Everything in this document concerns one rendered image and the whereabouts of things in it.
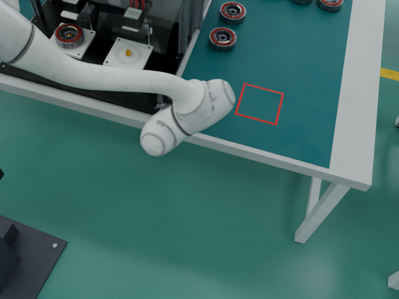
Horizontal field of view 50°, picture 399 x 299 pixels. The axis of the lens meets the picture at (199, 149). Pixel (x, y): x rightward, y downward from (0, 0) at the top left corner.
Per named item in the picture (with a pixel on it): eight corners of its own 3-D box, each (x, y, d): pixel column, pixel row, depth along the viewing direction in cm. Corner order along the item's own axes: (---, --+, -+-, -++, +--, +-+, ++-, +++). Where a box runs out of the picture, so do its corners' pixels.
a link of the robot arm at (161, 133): (164, 145, 132) (198, 126, 126) (149, 169, 118) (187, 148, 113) (143, 117, 129) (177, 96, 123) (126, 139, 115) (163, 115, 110)
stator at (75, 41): (75, 53, 163) (73, 46, 160) (50, 44, 165) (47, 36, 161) (90, 34, 169) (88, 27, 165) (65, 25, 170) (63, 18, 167)
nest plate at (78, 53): (81, 59, 163) (80, 57, 162) (44, 50, 164) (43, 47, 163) (96, 33, 171) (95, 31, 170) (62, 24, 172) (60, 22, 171)
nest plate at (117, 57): (140, 75, 161) (139, 73, 160) (103, 65, 162) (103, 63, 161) (153, 48, 169) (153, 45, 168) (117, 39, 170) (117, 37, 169)
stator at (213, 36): (207, 32, 178) (208, 26, 175) (233, 32, 179) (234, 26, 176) (209, 52, 172) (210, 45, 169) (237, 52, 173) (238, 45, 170)
